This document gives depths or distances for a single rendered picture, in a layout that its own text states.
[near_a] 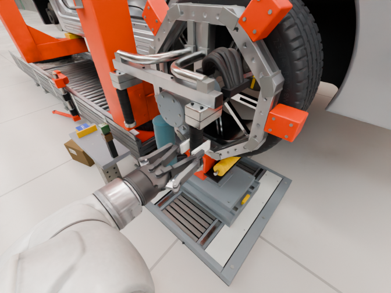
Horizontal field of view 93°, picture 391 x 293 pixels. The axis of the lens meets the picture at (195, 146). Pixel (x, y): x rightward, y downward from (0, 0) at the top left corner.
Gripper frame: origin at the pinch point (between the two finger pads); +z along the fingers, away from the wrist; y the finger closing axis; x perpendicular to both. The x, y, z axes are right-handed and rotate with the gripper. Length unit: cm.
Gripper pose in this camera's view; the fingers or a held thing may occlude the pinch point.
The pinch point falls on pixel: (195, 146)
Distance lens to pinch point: 50.7
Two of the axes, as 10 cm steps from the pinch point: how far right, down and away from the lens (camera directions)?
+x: 0.0, -7.6, -6.5
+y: 7.5, 4.3, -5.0
